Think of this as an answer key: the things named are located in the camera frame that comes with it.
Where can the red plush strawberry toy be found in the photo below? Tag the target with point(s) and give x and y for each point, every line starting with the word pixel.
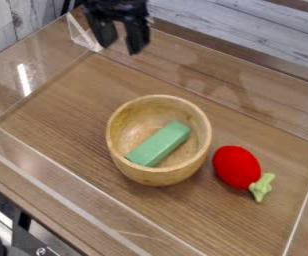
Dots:
pixel 238 169

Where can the green rectangular block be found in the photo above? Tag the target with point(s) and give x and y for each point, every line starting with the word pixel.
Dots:
pixel 158 145

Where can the black table leg bracket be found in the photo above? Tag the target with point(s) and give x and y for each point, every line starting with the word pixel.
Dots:
pixel 34 239

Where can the brown wooden bowl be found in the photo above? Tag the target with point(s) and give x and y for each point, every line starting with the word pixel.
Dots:
pixel 135 121

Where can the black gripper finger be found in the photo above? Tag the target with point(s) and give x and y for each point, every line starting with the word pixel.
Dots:
pixel 136 34
pixel 103 30

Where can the clear acrylic tray walls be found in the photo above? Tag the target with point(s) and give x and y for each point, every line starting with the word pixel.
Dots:
pixel 59 92

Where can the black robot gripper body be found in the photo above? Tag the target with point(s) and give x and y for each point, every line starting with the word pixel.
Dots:
pixel 120 10

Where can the clear acrylic corner bracket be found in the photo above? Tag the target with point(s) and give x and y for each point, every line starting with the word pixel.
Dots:
pixel 80 36

